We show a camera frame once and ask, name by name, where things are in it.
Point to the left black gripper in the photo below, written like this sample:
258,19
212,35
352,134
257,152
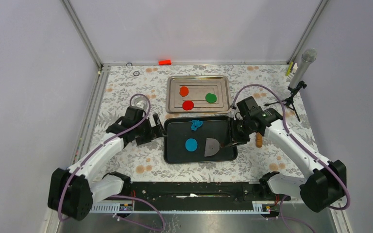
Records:
154,132

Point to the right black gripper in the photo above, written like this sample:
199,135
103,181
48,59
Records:
235,138

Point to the wooden dough roller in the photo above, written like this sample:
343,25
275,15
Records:
258,140

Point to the brown handled tool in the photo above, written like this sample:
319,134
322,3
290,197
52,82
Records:
213,146

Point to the black plastic tray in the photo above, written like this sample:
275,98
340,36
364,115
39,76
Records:
179,130

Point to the blue dough scrap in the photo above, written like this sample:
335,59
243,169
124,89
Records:
196,124

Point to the blue dough piece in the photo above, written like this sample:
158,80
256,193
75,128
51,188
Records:
191,144

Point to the small glass bowl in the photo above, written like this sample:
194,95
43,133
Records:
141,102

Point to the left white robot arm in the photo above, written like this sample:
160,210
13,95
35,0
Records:
72,190

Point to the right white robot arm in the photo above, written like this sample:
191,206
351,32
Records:
323,181

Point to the green dough disc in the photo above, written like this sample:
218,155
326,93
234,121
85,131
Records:
210,98

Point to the red dough disc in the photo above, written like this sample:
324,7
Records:
188,105

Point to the orange dough disc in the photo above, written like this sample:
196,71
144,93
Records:
183,91

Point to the floral tablecloth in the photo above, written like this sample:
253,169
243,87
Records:
146,162

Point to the silver metal tray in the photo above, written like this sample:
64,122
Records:
198,87

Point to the yellow marker pen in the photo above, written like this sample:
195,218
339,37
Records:
289,70

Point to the orange block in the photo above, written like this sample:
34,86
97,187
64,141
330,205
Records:
165,63

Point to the grey microphone on tripod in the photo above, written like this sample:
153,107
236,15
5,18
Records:
296,83

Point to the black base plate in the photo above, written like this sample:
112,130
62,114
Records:
199,197

